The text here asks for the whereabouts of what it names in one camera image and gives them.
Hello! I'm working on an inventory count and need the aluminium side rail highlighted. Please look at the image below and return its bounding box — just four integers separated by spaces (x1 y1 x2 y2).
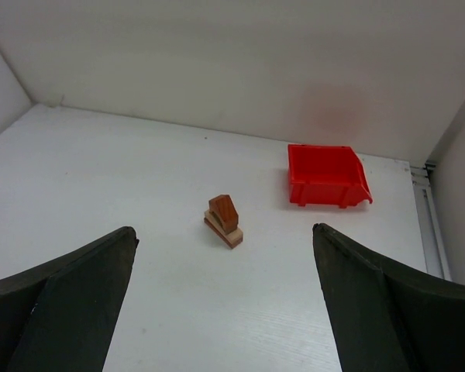
410 167 452 281

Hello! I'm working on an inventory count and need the red plastic bin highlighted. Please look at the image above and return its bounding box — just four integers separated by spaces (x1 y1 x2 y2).
288 143 373 208

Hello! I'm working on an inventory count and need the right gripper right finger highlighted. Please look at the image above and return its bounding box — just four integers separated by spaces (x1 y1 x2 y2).
312 223 465 371

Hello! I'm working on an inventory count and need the light long wood block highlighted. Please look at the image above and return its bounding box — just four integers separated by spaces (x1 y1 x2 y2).
204 210 243 248

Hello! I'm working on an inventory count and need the orange arch wood block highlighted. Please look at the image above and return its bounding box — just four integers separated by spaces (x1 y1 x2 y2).
207 209 233 235

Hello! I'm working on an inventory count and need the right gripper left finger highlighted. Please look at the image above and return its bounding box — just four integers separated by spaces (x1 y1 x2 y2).
0 226 139 371

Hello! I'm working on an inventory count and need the small red-brown wood block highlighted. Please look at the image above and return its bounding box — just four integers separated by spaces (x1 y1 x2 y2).
208 195 239 230

